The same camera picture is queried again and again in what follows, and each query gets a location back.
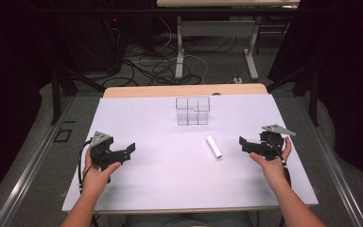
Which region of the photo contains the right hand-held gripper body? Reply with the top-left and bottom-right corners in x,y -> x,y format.
254,123 -> 297,161

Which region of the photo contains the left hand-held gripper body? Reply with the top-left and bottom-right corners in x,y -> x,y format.
89,131 -> 125,168

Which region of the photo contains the white cylindrical tube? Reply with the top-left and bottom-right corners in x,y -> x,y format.
205,135 -> 223,160

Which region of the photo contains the clear plastic organizer box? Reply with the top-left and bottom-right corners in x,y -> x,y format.
175,96 -> 211,127

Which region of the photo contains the person's right hand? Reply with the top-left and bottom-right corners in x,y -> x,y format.
249,136 -> 293,191

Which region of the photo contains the person's left hand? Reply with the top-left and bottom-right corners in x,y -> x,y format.
80,147 -> 123,199

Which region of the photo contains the white table cover sheet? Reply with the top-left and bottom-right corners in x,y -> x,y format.
61,94 -> 320,213

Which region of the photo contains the black metal stand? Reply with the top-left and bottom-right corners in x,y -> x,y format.
50,65 -> 105,126
266,62 -> 320,127

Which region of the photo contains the black computer tower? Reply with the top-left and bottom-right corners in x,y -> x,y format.
72,12 -> 128,76

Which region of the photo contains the desk with grey metal legs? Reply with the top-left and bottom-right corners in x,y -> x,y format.
156,0 -> 301,81

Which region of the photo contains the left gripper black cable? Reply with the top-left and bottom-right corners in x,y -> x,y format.
77,139 -> 95,194

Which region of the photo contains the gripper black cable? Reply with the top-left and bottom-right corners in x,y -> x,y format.
268,138 -> 293,187
77,139 -> 95,194

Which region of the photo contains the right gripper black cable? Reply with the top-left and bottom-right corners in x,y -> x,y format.
268,138 -> 293,187

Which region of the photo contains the aluminium floor rail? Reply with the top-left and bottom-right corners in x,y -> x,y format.
296,96 -> 363,227
0,96 -> 77,227

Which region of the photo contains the tangle of floor cables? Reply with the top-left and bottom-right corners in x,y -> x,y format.
101,15 -> 238,88

